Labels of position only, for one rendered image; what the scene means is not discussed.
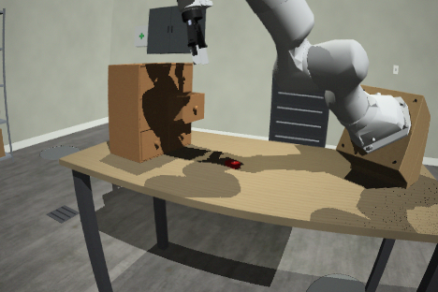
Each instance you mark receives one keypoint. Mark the red nine-volt battery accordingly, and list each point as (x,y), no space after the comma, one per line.
(232,164)

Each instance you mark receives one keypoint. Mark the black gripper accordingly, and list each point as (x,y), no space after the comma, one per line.
(197,45)

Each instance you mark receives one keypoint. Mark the small brown chest of drawers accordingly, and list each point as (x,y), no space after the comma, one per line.
(123,100)

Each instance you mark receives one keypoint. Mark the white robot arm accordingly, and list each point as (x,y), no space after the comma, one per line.
(336,65)

